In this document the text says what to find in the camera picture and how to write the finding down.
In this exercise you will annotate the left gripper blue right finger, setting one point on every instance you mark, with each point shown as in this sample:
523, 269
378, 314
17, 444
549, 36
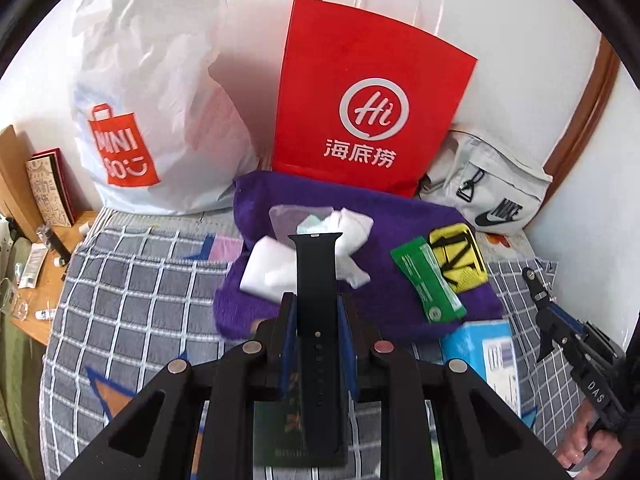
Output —
348, 355

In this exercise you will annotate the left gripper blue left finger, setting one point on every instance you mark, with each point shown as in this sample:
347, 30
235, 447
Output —
288, 324

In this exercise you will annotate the green sachet packet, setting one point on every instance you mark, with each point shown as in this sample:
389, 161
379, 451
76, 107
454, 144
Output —
417, 261

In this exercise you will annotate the person's right hand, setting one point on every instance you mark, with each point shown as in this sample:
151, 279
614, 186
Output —
571, 449

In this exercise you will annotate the purple towel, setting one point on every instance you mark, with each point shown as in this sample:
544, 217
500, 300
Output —
388, 300

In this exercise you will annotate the small translucent organza pouch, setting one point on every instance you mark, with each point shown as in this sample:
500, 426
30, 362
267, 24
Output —
285, 220

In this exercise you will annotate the dark green tea tin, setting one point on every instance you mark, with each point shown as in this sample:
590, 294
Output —
279, 440

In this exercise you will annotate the blue tissue pack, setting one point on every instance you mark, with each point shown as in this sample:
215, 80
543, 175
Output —
488, 348

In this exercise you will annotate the yellow black small pouch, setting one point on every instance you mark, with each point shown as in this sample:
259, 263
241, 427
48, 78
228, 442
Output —
459, 259

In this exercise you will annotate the grey checked bed sheet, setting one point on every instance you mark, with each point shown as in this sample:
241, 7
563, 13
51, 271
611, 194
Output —
135, 297

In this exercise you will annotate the brown star mat blue edge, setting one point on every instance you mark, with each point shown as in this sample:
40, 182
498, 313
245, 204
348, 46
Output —
112, 395

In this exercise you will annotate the grey Nike waist bag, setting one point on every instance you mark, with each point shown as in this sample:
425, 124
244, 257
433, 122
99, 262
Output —
496, 188

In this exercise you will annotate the white Miniso plastic bag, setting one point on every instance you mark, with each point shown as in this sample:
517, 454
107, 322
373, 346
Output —
156, 132

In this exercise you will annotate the red Haidilao paper bag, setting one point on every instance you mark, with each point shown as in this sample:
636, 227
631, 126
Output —
364, 100

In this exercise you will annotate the brown framed picture card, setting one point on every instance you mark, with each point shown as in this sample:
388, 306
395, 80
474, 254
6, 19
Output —
46, 177

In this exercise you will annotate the wooden door frame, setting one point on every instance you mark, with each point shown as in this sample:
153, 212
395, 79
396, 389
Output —
585, 118

